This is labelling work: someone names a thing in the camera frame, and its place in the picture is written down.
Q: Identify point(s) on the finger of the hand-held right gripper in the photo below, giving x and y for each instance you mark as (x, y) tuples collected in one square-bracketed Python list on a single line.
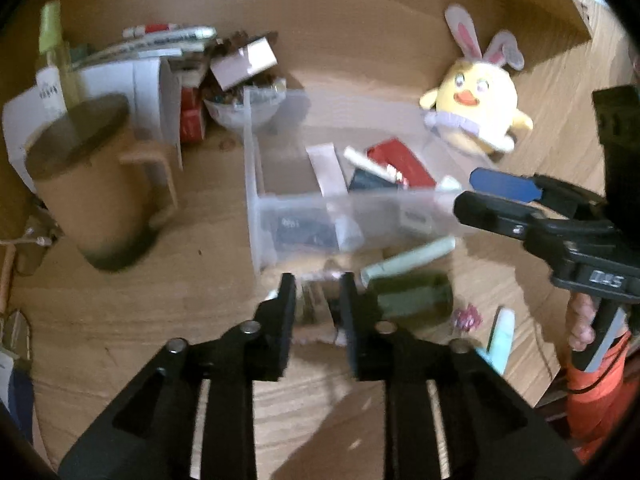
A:
[(490, 210), (500, 184)]

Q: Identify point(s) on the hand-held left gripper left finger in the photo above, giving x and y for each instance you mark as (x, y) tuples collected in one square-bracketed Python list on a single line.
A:
[(280, 330)]

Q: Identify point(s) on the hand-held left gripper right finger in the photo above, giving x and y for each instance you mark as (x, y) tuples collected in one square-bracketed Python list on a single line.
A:
[(357, 340)]

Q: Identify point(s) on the green glass bottle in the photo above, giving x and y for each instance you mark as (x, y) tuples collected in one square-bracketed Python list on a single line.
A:
[(415, 300)]

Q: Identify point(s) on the white tape roll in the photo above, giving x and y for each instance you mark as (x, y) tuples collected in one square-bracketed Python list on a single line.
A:
[(416, 220)]

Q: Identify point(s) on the pale green pen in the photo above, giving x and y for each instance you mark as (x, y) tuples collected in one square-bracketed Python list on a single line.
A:
[(410, 260)]

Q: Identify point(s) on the red printed packet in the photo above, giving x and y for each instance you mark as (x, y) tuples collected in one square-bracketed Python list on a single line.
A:
[(400, 160)]

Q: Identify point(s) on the pink candy wrapper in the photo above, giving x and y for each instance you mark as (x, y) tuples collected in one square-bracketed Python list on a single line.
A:
[(467, 318)]

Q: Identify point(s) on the mint green case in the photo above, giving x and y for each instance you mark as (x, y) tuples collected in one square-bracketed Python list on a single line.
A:
[(502, 335)]

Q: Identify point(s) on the short white stick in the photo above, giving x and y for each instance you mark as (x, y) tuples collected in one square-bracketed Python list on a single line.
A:
[(365, 161)]

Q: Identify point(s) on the clear plastic storage box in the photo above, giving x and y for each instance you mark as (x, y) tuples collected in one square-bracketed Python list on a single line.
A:
[(290, 175)]

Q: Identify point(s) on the pale pink tube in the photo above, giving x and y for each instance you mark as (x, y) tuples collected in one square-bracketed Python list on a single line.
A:
[(327, 170)]

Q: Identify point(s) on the person's right hand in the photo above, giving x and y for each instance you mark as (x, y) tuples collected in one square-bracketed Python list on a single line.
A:
[(580, 320)]

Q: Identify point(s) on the yellow chick plush toy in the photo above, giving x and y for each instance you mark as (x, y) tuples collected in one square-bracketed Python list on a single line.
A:
[(475, 100)]

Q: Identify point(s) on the white bowl with items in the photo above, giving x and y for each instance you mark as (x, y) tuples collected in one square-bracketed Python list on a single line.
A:
[(230, 115)]

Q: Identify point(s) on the brown mug with lid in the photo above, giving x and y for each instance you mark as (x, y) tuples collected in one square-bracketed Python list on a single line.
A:
[(95, 200)]

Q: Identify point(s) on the small red box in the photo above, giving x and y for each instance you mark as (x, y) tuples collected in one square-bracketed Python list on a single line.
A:
[(192, 115)]

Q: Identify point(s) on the dark blue cloth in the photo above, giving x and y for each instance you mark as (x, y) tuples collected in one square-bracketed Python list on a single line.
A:
[(17, 400)]

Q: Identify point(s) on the small white open carton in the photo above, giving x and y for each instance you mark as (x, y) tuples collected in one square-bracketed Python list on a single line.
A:
[(247, 60)]

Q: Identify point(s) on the white cardboard package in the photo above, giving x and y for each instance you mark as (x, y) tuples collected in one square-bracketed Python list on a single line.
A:
[(150, 90)]

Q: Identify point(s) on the yellow-green spray bottle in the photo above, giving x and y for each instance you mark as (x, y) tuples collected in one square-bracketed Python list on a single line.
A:
[(52, 35)]

